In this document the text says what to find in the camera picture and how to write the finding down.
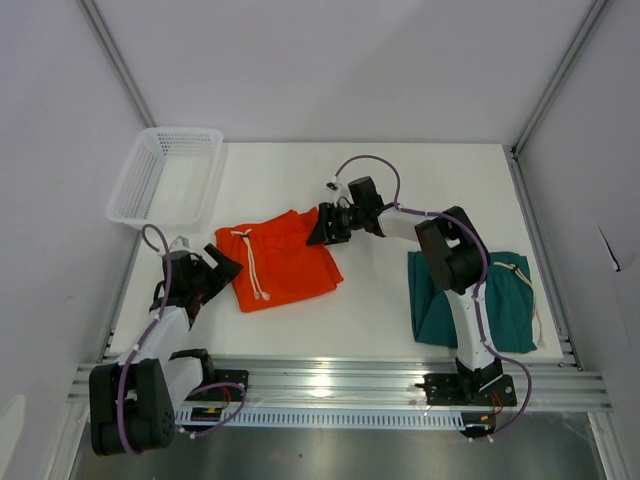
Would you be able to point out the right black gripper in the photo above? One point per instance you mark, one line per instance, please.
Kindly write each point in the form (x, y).
(322, 234)

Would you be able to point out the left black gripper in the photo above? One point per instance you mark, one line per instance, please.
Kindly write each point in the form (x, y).
(224, 271)

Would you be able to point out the orange shorts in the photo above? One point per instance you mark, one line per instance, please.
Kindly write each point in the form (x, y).
(278, 266)

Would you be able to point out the green shorts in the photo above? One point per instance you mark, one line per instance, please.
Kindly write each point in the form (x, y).
(510, 303)

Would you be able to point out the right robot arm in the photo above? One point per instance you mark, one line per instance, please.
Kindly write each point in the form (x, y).
(456, 257)

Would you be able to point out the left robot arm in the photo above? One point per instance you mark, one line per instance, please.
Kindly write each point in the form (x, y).
(134, 400)

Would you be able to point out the white plastic basket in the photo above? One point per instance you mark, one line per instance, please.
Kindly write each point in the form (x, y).
(170, 179)

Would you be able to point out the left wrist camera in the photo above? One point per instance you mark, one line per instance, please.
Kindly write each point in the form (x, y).
(180, 243)

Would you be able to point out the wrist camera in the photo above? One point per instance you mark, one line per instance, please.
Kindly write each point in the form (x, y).
(334, 184)
(180, 243)

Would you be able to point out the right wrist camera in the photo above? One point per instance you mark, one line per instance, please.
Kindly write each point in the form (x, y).
(334, 184)

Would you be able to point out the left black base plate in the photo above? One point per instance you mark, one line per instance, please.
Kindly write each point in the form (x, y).
(227, 394)

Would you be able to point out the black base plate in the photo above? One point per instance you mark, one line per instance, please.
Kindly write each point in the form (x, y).
(444, 389)
(227, 394)

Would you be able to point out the white slotted cable duct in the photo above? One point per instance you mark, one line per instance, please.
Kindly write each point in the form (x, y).
(421, 417)

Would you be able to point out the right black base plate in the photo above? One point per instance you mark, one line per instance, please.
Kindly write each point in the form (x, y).
(444, 389)

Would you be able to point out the left aluminium frame post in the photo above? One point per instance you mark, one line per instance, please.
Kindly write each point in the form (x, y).
(111, 51)

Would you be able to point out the aluminium frame post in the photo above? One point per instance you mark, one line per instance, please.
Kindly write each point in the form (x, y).
(561, 73)
(111, 51)

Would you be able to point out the aluminium mounting rail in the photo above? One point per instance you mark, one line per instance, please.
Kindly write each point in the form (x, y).
(390, 384)

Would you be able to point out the right aluminium frame post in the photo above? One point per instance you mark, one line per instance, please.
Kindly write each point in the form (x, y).
(561, 73)

